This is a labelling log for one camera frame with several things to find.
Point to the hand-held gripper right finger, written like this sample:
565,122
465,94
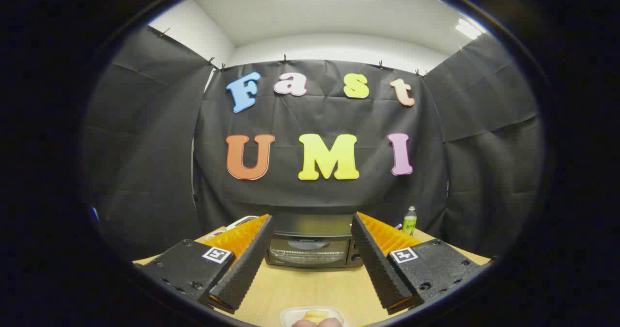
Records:
375,264

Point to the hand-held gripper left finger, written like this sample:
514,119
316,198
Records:
244,264

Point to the black toaster oven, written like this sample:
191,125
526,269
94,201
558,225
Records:
310,227

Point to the golden bread roll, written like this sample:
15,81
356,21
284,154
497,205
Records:
316,315

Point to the white slot toaster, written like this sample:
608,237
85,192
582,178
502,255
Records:
240,221

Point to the small white timer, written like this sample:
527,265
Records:
215,235

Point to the green drink bottle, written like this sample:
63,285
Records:
410,223

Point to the white rectangular plate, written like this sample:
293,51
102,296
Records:
290,313

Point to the small ceiling light panel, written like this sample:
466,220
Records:
468,28

